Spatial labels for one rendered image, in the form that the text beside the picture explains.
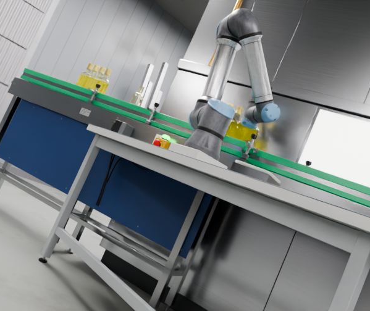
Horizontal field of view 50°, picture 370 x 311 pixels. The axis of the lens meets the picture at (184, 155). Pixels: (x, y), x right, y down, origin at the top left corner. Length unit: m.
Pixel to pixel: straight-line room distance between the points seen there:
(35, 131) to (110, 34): 2.77
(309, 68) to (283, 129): 0.38
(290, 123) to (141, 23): 3.66
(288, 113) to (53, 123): 1.45
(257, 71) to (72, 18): 3.67
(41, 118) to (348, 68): 1.88
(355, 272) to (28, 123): 2.25
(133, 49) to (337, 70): 3.57
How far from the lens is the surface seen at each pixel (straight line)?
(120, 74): 5.35
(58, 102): 2.65
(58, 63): 4.99
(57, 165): 2.52
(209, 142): 1.50
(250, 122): 1.76
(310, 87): 2.28
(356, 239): 1.09
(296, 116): 2.20
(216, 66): 1.73
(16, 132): 2.86
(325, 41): 2.40
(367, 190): 1.90
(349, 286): 1.07
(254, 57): 1.66
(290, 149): 2.15
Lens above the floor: 0.63
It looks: 5 degrees up
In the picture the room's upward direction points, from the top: 24 degrees clockwise
